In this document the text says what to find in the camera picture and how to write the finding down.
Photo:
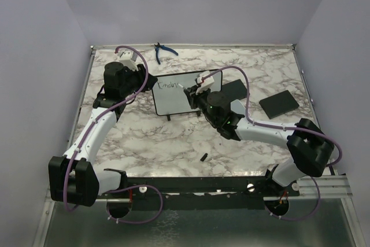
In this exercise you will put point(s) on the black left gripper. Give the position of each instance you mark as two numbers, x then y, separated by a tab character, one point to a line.
140	74

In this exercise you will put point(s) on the black rectangular eraser block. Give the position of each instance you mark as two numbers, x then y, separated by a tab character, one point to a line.
234	90

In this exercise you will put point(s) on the black flat pad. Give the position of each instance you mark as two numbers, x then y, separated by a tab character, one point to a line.
279	104

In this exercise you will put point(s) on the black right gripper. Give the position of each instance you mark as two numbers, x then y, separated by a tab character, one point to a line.
193	97

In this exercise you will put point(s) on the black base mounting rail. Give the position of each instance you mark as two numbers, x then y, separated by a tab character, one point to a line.
198	193

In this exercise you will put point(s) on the aluminium frame profile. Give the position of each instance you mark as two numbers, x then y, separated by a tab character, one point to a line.
330	187

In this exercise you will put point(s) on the black marker cap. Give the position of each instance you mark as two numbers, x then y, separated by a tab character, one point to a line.
203	157

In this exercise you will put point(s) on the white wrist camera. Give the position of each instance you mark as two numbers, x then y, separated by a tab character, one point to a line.
204	82
128	59

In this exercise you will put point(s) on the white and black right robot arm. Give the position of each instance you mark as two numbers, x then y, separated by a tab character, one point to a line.
309	148

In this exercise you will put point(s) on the black framed whiteboard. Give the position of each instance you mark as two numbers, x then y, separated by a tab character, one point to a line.
169	98

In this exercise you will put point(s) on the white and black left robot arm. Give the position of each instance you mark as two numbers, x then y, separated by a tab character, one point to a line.
72	177

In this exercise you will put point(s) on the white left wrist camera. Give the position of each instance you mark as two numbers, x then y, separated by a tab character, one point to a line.
128	59

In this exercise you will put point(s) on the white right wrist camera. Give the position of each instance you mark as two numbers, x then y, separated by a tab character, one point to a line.
204	82

